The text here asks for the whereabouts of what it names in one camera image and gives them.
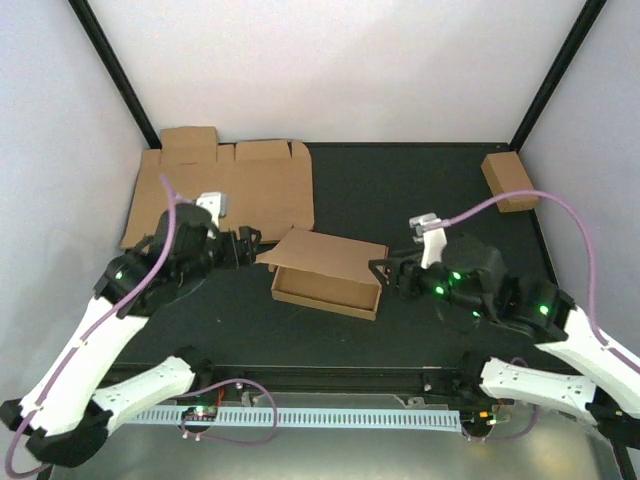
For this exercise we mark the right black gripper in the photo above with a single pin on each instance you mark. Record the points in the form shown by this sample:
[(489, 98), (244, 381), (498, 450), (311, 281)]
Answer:
[(398, 276)]

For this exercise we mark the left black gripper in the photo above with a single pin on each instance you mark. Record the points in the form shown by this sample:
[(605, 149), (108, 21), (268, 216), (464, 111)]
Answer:
[(235, 259)]

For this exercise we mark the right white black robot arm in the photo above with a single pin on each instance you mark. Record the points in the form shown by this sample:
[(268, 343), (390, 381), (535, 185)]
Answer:
[(603, 392)]

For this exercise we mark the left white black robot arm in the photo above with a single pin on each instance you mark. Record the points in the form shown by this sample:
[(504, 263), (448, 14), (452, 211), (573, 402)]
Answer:
[(69, 416)]

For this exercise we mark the folded small cardboard box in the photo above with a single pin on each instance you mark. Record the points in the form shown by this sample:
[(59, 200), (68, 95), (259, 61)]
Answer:
[(505, 173)]

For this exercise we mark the metal front plate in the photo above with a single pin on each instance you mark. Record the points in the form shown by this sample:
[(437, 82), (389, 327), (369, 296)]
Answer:
[(556, 448)]

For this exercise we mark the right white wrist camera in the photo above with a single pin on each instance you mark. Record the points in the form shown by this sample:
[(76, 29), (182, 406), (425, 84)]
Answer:
[(430, 234)]

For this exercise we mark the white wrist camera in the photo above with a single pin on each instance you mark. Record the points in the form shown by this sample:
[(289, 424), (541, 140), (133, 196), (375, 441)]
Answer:
[(430, 234), (216, 203)]

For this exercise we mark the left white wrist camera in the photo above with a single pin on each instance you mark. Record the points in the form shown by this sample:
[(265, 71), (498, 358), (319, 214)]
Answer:
[(216, 203)]

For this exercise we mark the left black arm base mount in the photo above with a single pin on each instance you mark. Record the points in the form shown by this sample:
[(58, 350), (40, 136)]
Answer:
[(206, 386)]

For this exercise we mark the black aluminium rail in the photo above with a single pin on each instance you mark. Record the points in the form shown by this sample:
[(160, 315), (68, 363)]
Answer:
[(350, 380)]

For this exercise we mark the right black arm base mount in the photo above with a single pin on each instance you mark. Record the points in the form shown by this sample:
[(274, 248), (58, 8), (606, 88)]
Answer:
[(459, 383)]

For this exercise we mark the white slotted cable duct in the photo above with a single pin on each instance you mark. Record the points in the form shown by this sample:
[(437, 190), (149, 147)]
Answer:
[(317, 418)]

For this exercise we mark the left black frame post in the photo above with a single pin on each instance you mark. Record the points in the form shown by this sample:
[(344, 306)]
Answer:
[(90, 23)]

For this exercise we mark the black frame post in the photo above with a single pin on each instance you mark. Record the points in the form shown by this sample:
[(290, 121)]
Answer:
[(571, 45), (90, 23)]

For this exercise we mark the right black frame post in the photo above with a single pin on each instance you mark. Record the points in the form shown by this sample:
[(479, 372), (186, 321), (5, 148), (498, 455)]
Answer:
[(571, 45)]

